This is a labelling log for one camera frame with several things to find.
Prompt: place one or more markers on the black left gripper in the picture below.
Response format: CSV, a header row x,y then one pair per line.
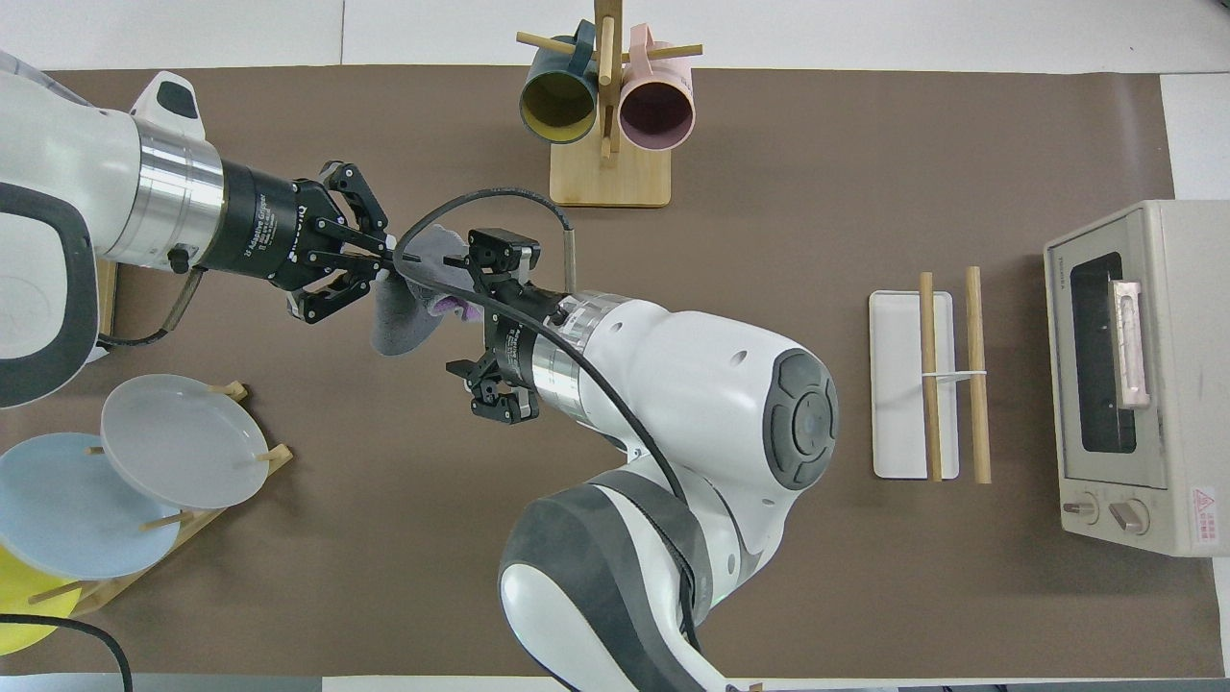
x,y
274,231

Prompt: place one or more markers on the marble pattern paper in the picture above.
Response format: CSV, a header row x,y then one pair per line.
x,y
14,65

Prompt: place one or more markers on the wooden plate rack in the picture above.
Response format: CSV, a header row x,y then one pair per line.
x,y
115,588

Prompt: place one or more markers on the beige toaster oven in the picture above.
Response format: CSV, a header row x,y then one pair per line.
x,y
1182,461

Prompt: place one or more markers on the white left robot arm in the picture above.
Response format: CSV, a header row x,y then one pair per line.
x,y
58,144

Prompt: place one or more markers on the light blue plate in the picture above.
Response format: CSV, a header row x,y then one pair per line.
x,y
67,509

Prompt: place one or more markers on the dark teal mug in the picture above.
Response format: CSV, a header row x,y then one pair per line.
x,y
557,101

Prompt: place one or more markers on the wooden mug tree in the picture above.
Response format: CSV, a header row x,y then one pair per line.
x,y
610,178

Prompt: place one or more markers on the wooden two-level shelf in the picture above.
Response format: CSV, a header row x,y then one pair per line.
x,y
106,298

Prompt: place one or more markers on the white towel rack wooden bars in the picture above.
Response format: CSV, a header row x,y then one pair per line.
x,y
898,384

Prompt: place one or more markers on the purple and grey towel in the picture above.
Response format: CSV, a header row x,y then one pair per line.
x,y
404,322

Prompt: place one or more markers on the pink ribbed mug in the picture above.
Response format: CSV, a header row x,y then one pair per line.
x,y
656,111

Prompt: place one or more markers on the large brown table mat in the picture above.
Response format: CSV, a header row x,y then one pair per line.
x,y
288,529

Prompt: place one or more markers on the grey plate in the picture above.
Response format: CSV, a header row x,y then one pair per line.
x,y
183,442

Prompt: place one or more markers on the yellow plate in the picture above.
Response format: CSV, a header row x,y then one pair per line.
x,y
24,605

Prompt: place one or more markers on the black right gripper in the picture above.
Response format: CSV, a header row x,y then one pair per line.
x,y
514,341

